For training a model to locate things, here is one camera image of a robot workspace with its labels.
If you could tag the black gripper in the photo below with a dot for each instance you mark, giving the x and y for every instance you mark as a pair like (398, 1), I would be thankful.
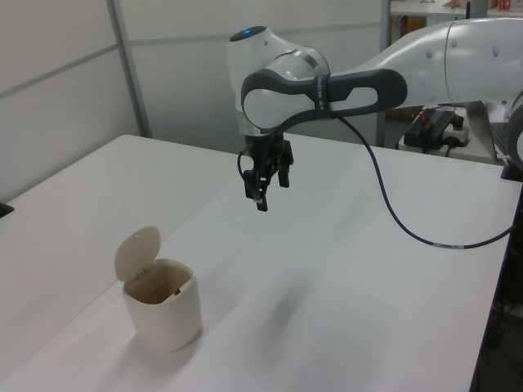
(275, 153)

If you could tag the small white lidded trash can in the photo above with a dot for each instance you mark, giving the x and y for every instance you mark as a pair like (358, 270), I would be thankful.
(167, 314)

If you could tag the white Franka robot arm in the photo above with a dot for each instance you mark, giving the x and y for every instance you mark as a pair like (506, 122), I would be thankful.
(269, 102)

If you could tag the low brown cardboard box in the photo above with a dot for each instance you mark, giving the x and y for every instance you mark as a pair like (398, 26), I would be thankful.
(404, 112)

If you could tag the black power strip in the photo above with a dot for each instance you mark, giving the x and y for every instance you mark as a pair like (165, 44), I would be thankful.
(433, 122)

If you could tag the tall brown cardboard panel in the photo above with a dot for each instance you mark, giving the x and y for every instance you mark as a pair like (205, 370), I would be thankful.
(412, 26)

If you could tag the black table clamp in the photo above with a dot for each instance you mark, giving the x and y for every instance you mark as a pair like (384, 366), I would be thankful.
(5, 209)
(512, 172)

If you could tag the red and white box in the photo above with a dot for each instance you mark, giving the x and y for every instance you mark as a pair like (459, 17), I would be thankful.
(505, 4)

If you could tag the grey partition post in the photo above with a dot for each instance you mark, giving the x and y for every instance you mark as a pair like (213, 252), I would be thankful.
(386, 24)
(130, 69)

